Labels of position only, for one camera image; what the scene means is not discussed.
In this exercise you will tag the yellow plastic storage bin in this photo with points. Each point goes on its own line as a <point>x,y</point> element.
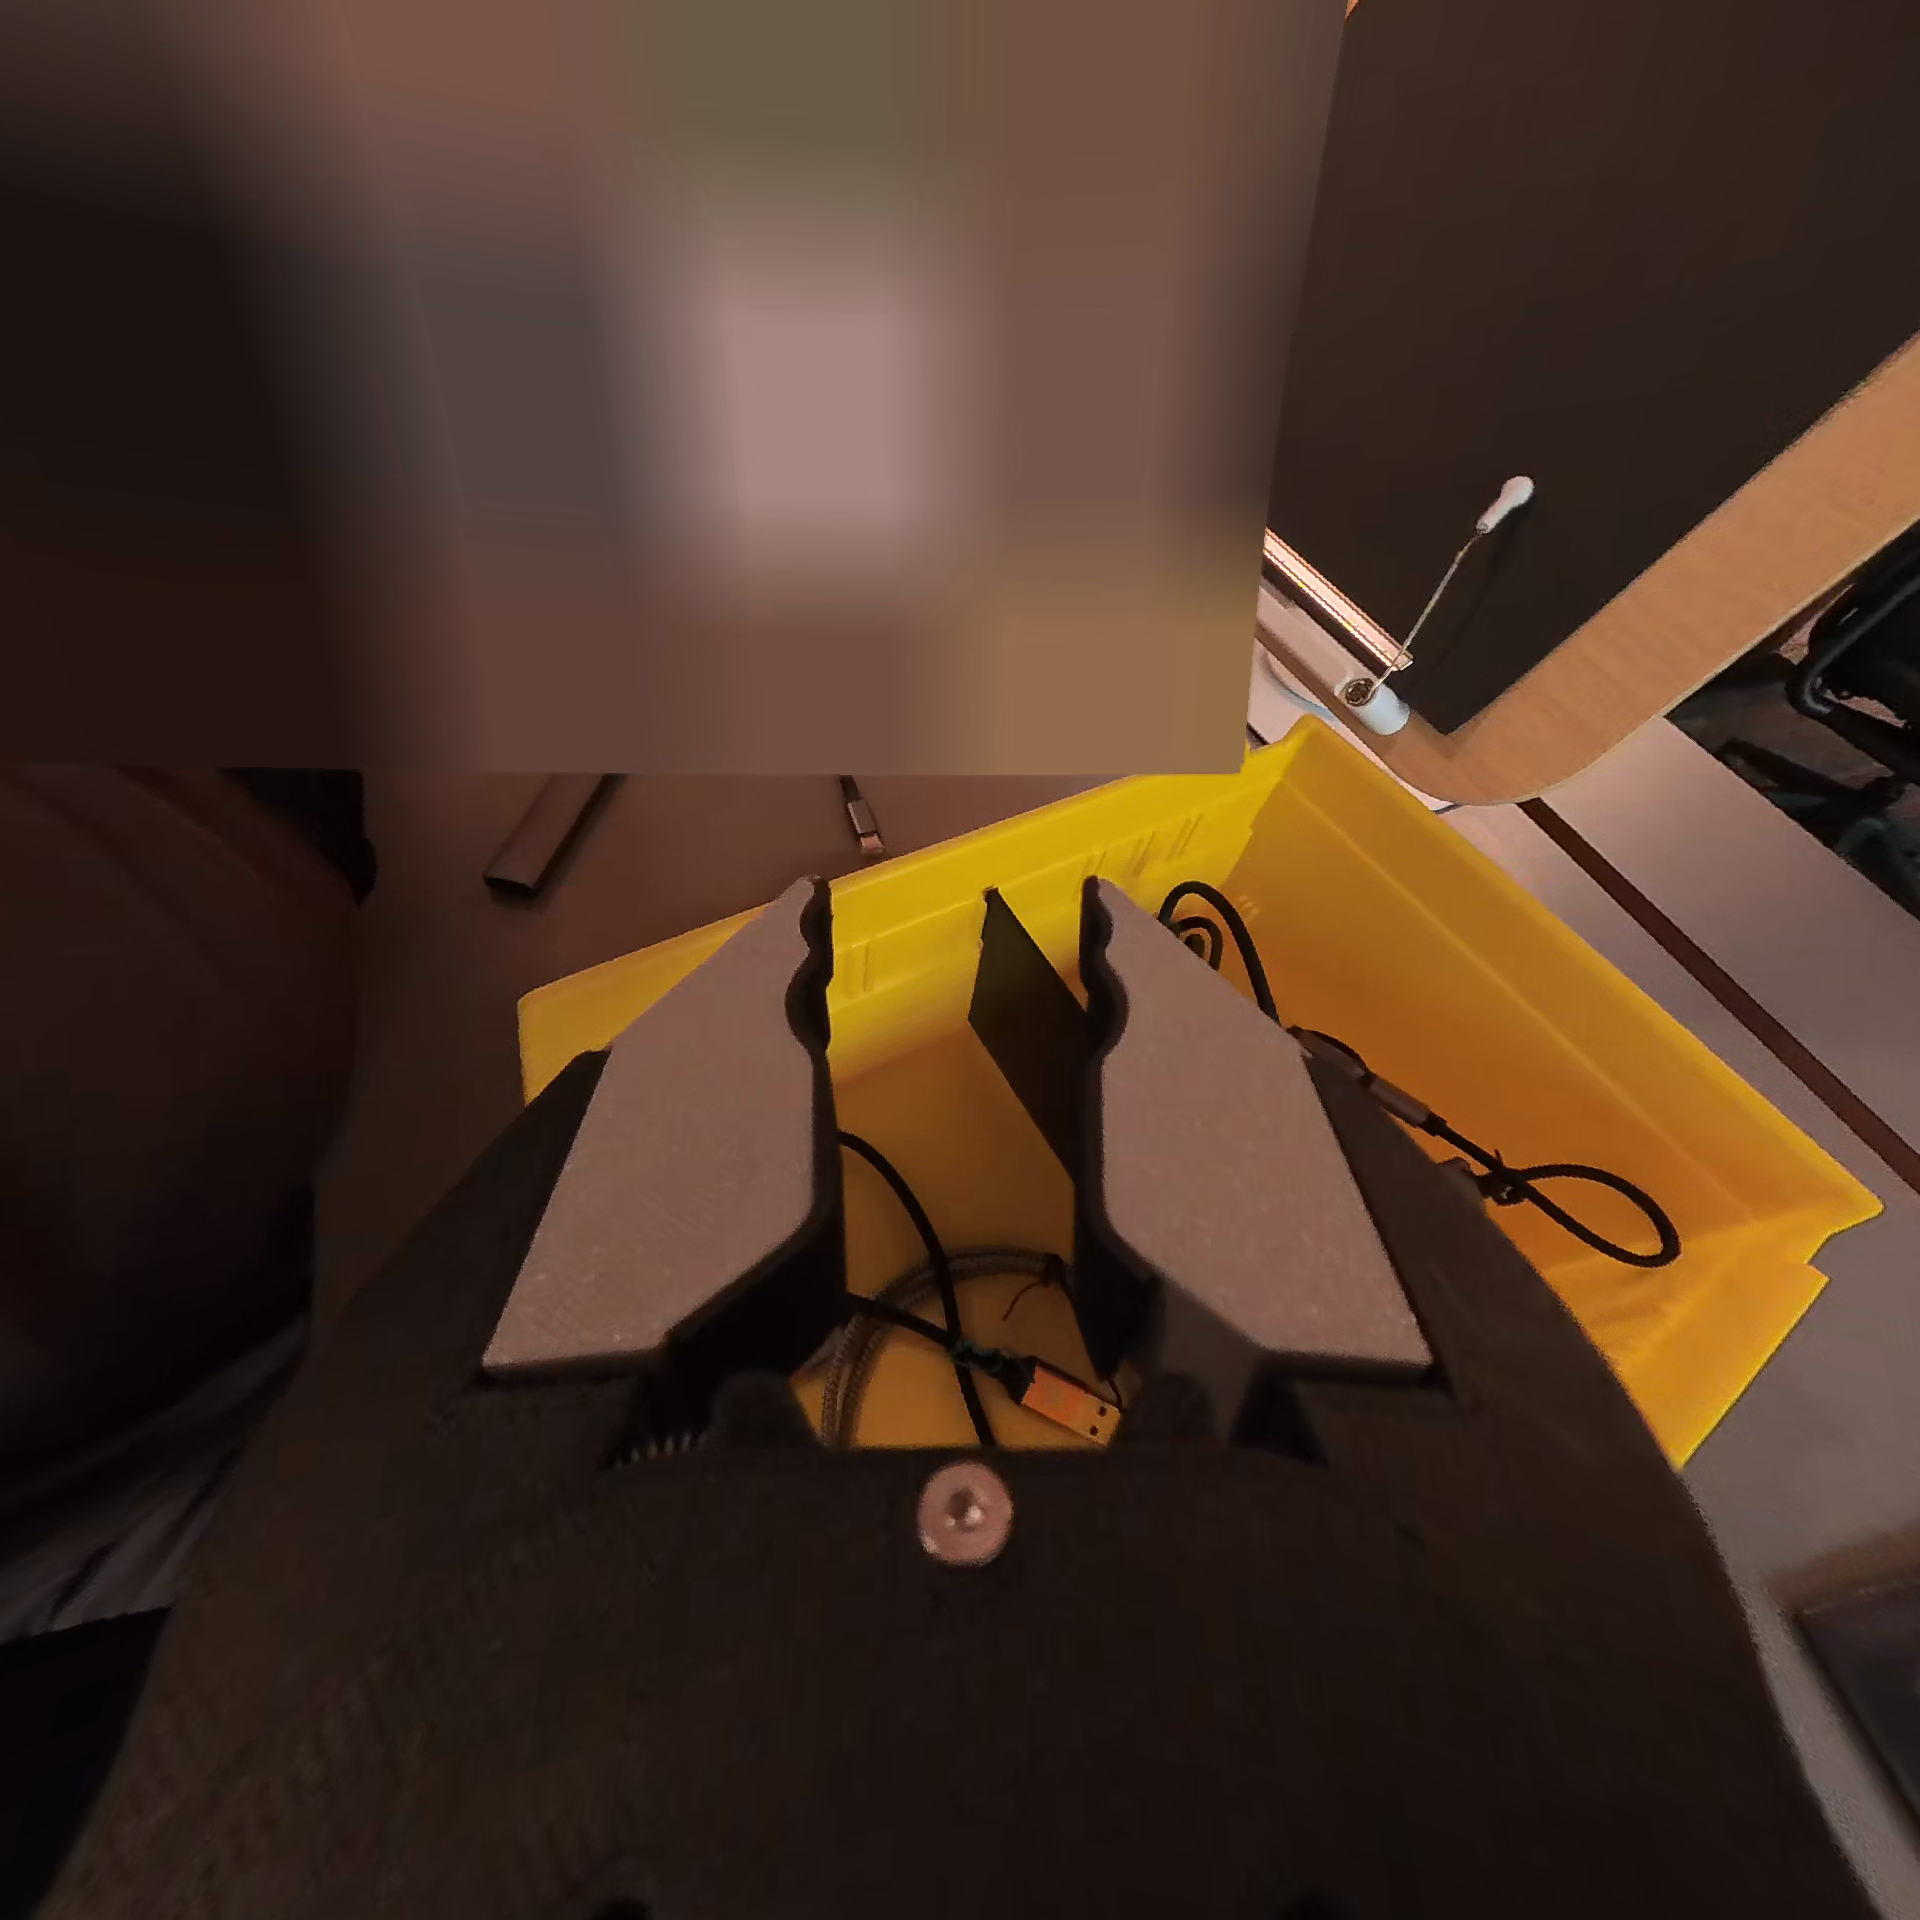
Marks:
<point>1425,960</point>

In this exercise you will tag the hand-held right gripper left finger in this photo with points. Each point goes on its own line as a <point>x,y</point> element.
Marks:
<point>676,1172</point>

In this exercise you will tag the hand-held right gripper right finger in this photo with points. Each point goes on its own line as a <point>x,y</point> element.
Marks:
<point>1245,1184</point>

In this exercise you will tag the dark partition panel wooden edge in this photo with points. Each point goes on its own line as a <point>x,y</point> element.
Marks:
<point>1576,301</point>

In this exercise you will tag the black office chair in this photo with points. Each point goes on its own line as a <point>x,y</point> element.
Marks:
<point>1845,706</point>

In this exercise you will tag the person's dark trousers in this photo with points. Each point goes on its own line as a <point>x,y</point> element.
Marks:
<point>150,1051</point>

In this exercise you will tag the small black divider plate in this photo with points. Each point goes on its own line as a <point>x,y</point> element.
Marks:
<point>1037,1051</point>

